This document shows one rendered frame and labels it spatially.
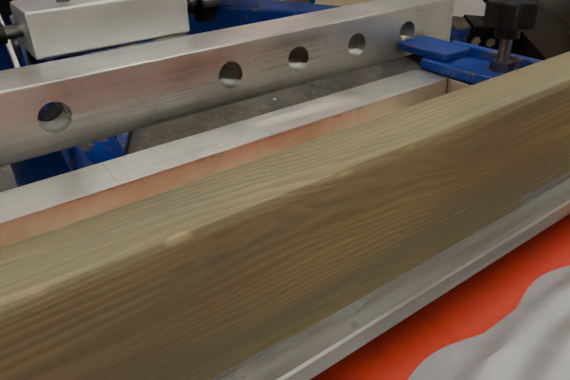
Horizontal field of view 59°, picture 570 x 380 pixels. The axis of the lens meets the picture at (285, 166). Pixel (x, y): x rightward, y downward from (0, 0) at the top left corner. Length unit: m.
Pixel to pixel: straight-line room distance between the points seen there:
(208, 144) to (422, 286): 0.19
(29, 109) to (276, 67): 0.20
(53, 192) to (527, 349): 0.27
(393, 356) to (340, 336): 0.05
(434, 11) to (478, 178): 0.34
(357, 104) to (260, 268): 0.27
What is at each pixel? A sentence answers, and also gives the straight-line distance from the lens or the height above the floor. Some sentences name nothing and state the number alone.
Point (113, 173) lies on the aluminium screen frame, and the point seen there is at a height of 1.07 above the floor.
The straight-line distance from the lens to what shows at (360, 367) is 0.25.
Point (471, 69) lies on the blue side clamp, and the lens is 0.48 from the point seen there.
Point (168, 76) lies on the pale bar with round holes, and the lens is 0.39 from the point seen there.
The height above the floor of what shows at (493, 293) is 1.09.
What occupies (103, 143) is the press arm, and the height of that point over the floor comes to 0.92.
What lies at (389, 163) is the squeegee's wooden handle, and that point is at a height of 1.19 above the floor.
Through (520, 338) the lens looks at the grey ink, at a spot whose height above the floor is 1.10.
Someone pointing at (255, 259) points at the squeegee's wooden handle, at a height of 1.17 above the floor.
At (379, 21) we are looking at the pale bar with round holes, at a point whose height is 1.10.
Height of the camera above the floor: 1.30
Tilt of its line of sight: 41 degrees down
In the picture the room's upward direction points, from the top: 10 degrees clockwise
